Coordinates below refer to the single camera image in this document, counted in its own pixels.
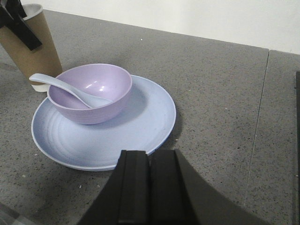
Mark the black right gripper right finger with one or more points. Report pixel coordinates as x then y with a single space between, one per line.
180 196

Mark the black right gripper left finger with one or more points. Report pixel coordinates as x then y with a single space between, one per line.
125 198

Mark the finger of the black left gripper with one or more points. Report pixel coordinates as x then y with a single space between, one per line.
12 15

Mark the brown paper cup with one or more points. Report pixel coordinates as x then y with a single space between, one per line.
44 59

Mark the light blue plastic spoon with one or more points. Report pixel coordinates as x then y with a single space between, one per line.
89 100

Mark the purple plastic bowl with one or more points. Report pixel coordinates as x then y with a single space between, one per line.
111 83

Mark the light blue plastic plate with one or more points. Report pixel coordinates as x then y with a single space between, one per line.
144 124

